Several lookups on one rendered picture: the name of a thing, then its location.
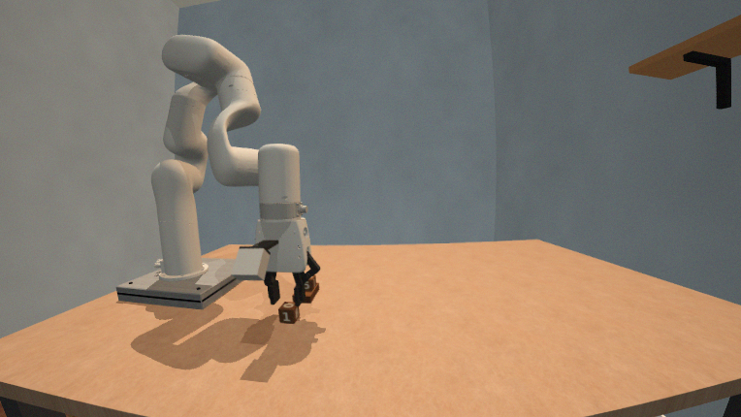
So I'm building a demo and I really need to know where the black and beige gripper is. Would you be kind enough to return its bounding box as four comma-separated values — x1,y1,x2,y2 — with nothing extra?
255,216,321,306

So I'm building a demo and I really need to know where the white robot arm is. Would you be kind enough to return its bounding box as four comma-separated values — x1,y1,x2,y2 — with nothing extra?
151,35,307,281

